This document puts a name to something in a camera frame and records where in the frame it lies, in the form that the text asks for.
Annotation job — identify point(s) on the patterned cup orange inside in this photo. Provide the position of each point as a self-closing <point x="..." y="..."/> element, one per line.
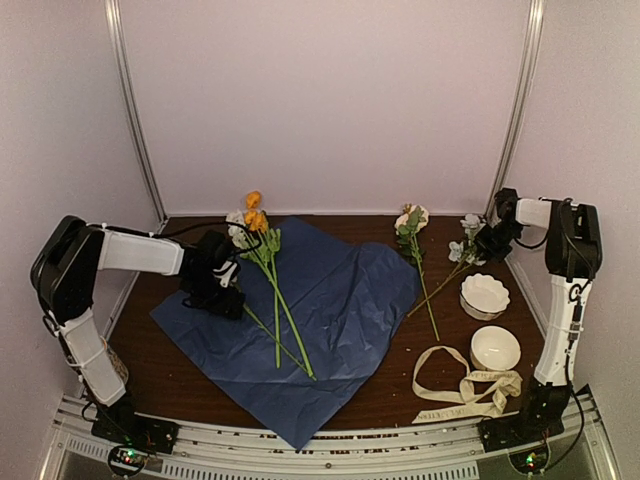
<point x="118" y="365"/>

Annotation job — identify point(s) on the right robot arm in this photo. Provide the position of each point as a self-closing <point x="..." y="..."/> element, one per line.
<point x="573" y="255"/>

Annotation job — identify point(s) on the orange fake flower stem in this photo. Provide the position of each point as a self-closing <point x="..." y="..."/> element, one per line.
<point x="264" y="243"/>

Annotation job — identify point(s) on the beige printed ribbon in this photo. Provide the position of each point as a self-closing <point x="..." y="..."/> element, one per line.
<point x="480" y="393"/>

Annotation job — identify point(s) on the pink fake flower stem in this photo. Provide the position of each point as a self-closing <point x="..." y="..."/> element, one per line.
<point x="237" y="230"/>

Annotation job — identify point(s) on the front aluminium rail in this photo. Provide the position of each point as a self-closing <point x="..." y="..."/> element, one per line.
<point x="449" y="450"/>

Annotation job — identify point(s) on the scalloped white bowl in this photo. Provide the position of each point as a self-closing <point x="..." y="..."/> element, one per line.
<point x="483" y="297"/>

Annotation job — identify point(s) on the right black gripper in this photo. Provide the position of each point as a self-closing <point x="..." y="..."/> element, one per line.
<point x="490" y="252"/>

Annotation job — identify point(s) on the left aluminium frame post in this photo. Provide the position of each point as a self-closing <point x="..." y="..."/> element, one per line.
<point x="117" y="37"/>

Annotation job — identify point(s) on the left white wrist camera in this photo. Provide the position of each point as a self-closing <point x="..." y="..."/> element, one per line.
<point x="227" y="273"/>

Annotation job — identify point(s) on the right aluminium frame post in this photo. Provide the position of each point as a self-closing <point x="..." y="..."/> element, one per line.
<point x="524" y="82"/>

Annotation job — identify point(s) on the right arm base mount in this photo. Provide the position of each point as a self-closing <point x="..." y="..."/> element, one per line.
<point x="511" y="432"/>

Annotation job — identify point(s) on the light blue fake flower stem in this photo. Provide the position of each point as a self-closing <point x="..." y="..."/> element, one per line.
<point x="464" y="254"/>

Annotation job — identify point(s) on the aluminium frame post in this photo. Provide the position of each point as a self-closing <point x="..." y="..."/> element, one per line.
<point x="524" y="82"/>
<point x="117" y="37"/>

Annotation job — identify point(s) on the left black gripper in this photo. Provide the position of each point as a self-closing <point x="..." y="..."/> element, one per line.
<point x="229" y="307"/>

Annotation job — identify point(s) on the cream rose fake flower stem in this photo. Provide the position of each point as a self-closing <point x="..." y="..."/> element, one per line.
<point x="413" y="219"/>

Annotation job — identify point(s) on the round white bowl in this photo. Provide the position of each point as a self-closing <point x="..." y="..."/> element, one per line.
<point x="494" y="348"/>

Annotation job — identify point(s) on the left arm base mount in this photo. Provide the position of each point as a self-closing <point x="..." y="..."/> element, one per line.
<point x="146" y="434"/>

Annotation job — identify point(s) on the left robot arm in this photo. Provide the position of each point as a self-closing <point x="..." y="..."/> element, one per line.
<point x="85" y="269"/>

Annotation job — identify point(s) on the blue wrapping paper sheet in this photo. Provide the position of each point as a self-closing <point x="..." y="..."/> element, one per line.
<point x="347" y="301"/>

